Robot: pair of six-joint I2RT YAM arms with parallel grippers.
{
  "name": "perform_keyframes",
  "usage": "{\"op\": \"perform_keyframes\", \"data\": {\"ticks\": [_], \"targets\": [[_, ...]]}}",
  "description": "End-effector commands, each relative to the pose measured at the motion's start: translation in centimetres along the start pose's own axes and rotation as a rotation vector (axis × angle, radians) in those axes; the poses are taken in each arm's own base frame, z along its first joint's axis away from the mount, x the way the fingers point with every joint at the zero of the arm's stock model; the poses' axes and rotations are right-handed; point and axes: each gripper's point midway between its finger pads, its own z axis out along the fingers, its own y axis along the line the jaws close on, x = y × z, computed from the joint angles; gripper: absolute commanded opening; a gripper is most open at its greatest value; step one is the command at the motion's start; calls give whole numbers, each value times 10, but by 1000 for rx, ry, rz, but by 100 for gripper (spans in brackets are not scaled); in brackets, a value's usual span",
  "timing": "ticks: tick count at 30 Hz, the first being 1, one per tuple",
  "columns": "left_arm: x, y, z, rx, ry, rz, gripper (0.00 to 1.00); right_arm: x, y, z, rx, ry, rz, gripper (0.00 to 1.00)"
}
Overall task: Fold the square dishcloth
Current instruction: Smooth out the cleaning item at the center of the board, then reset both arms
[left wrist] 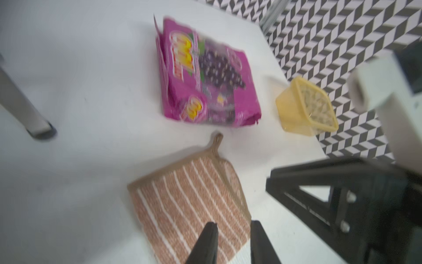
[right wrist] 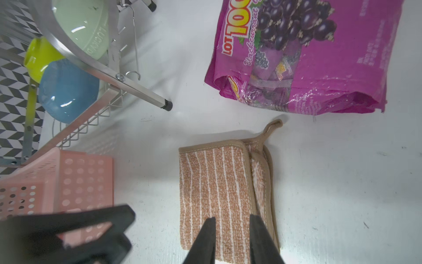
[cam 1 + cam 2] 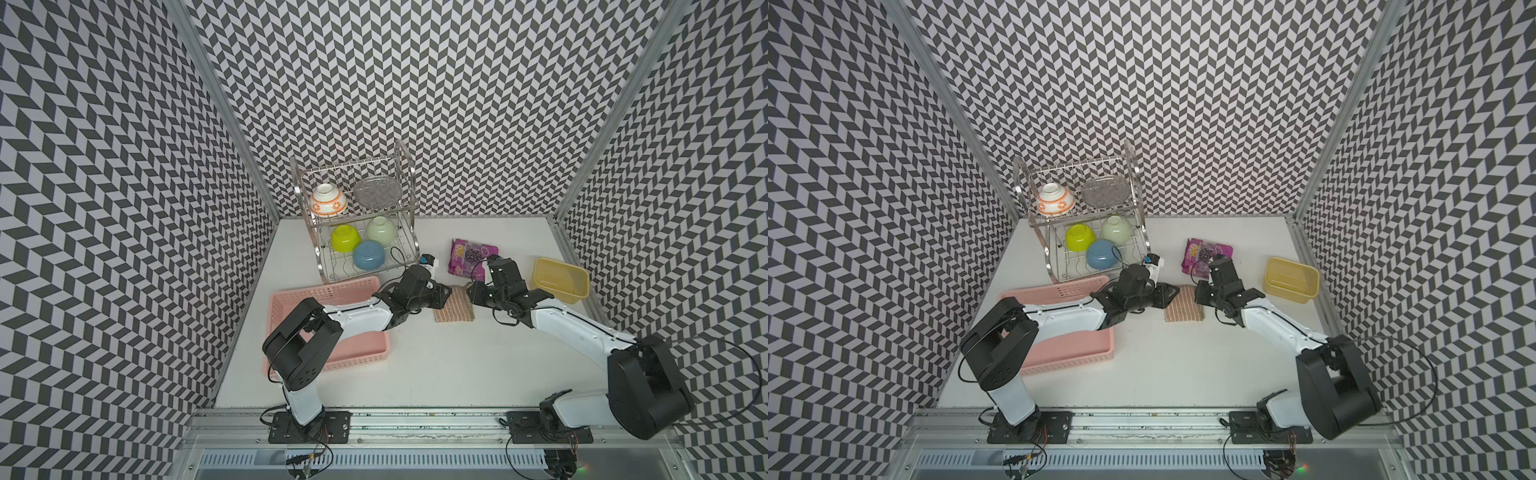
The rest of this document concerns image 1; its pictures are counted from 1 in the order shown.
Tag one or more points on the yellow plastic tray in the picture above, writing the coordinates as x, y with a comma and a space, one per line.
306, 109

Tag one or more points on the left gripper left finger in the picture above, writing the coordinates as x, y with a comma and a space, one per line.
205, 251

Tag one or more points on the metal dish rack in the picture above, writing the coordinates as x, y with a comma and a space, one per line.
20, 107

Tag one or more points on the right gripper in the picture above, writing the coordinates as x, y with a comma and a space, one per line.
378, 220

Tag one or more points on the striped brown dishcloth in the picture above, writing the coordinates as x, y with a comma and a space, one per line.
174, 203

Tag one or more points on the purple snack bag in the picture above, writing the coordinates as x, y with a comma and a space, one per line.
204, 81

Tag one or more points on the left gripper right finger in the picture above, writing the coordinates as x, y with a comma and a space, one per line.
262, 251

